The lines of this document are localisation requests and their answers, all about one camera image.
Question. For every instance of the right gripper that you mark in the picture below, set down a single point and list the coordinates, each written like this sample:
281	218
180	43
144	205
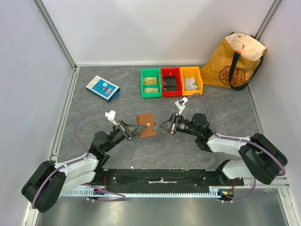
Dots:
174	124

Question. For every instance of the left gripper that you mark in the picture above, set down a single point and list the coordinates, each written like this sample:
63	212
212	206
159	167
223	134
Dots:
130	130

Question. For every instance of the brown leather card holder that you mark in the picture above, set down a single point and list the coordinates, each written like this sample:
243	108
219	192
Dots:
146	120

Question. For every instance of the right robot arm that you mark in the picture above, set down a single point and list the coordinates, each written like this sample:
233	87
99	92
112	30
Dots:
258	157

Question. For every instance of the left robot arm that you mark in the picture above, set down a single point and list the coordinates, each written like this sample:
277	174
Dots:
50	181

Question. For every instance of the gold card lower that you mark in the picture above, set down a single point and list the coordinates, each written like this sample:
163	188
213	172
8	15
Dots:
151	90

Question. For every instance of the gold card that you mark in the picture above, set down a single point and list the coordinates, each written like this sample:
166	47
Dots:
150	81
151	90

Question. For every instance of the black cards in red bin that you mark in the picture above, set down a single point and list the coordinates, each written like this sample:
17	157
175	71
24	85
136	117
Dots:
169	83

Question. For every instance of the silver card in yellow bin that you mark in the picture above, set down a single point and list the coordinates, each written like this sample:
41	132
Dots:
190	84

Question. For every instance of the gold card upper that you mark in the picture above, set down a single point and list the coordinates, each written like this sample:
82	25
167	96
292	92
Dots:
150	81

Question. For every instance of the red plastic bin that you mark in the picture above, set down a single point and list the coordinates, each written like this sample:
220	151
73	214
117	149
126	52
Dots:
172	72

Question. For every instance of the blue and white box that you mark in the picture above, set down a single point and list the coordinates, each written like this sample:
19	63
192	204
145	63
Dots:
103	88

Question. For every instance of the green plastic bin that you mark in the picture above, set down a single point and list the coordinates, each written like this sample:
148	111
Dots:
151	86

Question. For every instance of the yellow plastic bin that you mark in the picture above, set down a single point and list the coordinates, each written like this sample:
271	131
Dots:
191	72

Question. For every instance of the yellow Trader Joe's tote bag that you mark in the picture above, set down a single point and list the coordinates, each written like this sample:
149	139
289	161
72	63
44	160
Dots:
234	63

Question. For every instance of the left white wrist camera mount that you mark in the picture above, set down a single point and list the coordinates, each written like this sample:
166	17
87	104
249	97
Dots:
111	116

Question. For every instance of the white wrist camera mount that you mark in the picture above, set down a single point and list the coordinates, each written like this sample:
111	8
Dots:
180	104
111	116

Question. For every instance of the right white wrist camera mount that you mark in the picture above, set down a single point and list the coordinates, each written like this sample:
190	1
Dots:
180	104

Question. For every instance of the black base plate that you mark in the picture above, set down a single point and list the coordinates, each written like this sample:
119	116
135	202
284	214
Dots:
162	180

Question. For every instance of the slotted cable duct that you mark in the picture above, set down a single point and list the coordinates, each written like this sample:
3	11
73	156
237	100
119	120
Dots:
85	191

